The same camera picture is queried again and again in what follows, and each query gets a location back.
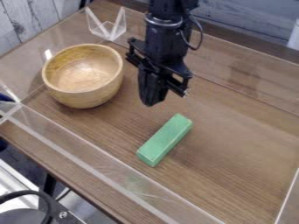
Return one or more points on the light wooden bowl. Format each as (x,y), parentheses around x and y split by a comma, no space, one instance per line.
(83,75)

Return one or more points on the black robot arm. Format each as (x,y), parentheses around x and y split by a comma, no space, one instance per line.
(169,9)

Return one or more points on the green rectangular block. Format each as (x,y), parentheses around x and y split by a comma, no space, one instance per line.
(161,143)

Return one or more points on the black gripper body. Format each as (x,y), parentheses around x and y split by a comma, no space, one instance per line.
(161,52)

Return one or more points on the blue object at left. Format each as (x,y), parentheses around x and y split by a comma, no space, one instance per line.
(6,98)

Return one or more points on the clear acrylic corner bracket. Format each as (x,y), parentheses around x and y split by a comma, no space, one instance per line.
(106,29)

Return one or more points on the clear acrylic front barrier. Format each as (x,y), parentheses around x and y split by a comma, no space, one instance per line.
(87,147)

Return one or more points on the black table leg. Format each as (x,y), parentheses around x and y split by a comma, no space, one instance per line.
(50,184)

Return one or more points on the white object at right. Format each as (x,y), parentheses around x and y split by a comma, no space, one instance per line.
(294,38)

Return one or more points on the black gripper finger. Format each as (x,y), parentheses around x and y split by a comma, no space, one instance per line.
(147,82)
(161,89)

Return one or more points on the grey metal bracket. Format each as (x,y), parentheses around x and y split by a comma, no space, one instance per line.
(62,215)

